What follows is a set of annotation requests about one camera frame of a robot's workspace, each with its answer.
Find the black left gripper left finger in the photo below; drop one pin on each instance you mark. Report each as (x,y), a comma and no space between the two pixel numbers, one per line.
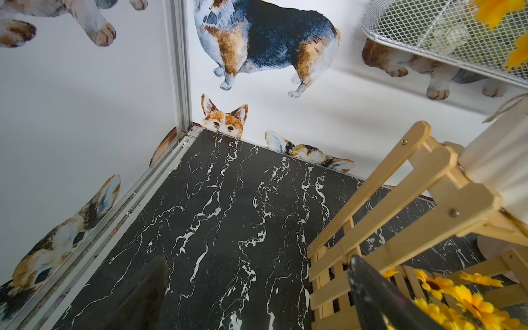
(137,304)

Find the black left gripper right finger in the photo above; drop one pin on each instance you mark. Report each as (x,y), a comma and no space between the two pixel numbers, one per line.
(377,301)

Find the sunflower pot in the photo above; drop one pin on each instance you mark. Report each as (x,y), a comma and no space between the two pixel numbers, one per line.
(456,307)
(498,157)

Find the wooden slatted plant shelf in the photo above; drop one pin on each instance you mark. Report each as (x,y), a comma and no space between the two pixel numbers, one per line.
(420,185)

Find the green fern white flower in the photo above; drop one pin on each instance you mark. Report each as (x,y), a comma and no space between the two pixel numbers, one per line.
(447,34)

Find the white wire wall basket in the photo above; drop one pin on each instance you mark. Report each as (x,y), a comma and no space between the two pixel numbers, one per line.
(402,24)

